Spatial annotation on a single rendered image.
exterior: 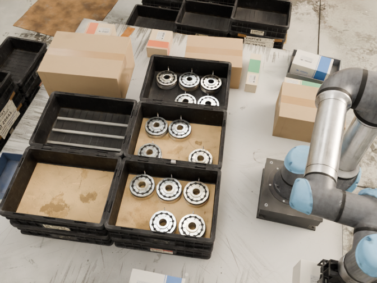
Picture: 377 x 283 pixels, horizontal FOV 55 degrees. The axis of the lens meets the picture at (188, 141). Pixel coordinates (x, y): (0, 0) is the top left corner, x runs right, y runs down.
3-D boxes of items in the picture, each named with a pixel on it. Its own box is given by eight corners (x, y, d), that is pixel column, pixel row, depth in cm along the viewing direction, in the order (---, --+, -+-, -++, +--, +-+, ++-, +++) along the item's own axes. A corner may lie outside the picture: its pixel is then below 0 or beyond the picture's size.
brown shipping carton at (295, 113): (334, 112, 187) (345, 91, 173) (334, 147, 175) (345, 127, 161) (275, 102, 190) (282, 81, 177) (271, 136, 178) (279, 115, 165)
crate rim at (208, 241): (221, 171, 143) (221, 168, 141) (214, 245, 127) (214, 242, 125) (123, 159, 146) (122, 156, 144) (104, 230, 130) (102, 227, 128)
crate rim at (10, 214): (123, 159, 146) (122, 156, 144) (104, 230, 130) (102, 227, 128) (28, 148, 149) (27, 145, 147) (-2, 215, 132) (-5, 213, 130)
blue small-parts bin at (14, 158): (8, 159, 170) (1, 151, 164) (38, 163, 169) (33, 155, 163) (-10, 197, 159) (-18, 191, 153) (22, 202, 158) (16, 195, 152)
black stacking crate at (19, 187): (125, 171, 154) (122, 157, 145) (108, 238, 138) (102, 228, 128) (37, 160, 157) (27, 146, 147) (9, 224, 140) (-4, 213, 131)
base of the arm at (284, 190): (312, 176, 154) (318, 164, 145) (304, 206, 146) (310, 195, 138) (278, 164, 157) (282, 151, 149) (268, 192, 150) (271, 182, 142)
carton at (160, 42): (153, 39, 218) (152, 28, 211) (173, 41, 217) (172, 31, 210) (147, 56, 209) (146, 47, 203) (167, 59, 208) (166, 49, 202)
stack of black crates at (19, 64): (25, 70, 279) (7, 35, 251) (61, 77, 276) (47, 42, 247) (-1, 109, 258) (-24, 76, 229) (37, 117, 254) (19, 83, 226)
